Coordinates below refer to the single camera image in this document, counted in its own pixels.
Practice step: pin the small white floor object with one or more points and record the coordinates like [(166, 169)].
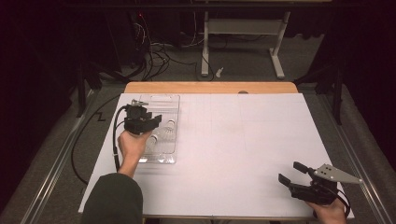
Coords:
[(219, 72)]

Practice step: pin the white board sheet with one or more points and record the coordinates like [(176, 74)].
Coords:
[(249, 186)]

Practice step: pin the dark equipment box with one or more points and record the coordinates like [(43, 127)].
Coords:
[(124, 40)]

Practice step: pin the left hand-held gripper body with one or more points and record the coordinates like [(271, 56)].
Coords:
[(137, 121)]

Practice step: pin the black tripod stand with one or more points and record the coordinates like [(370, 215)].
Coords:
[(336, 93), (81, 90)]

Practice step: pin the metal floor rail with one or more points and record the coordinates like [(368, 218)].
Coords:
[(54, 165), (358, 165)]

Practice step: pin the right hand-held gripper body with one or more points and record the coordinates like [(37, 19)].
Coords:
[(320, 189)]

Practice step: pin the clear plastic bin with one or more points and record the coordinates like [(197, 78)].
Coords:
[(168, 149)]

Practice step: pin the person's left hand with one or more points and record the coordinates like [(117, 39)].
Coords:
[(132, 147)]

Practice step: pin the person's right hand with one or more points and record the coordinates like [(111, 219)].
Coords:
[(330, 214)]

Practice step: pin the wooden table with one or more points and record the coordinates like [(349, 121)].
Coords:
[(202, 87)]

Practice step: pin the white metal stand frame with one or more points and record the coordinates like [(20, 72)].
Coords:
[(246, 26)]

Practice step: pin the white shuttlecock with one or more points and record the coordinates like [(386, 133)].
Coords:
[(169, 129), (152, 143)]

